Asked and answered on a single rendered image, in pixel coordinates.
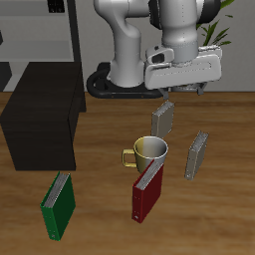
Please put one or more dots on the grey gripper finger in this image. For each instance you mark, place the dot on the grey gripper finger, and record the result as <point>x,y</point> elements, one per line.
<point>200,89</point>
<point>165,94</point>

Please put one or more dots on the white-yellow mug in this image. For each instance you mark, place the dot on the white-yellow mug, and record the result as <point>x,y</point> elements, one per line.
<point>151,152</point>

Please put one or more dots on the green pot plant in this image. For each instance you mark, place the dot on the green pot plant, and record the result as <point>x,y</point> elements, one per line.
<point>214,31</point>

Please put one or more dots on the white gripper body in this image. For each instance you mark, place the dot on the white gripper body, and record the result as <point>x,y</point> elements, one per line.
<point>186,69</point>

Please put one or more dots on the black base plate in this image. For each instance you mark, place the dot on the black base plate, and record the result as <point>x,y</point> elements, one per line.
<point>99,84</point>

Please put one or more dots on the red book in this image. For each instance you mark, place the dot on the red book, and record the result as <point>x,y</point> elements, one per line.
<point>147,194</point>

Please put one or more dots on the green book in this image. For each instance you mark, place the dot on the green book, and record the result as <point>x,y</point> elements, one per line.
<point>59,207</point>

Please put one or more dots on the dark brown desk caddy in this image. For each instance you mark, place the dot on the dark brown desk caddy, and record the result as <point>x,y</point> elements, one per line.
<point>41,116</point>

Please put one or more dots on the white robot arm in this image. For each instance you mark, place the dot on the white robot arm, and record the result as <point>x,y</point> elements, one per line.
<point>127,40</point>

